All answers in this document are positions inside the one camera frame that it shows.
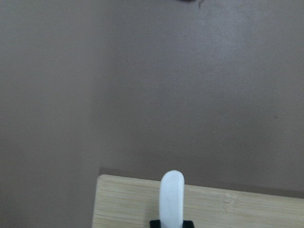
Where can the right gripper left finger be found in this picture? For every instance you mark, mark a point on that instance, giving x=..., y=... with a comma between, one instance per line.
x=155, y=224

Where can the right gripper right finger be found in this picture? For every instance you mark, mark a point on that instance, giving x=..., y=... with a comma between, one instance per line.
x=188, y=224

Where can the white ceramic spoon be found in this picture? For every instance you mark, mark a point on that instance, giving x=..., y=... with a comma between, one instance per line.
x=171, y=199

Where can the bamboo cutting board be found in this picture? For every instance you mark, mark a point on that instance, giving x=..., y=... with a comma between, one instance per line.
x=122, y=202

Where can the grey folded cloth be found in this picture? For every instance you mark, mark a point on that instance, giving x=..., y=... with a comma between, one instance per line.
x=199, y=2

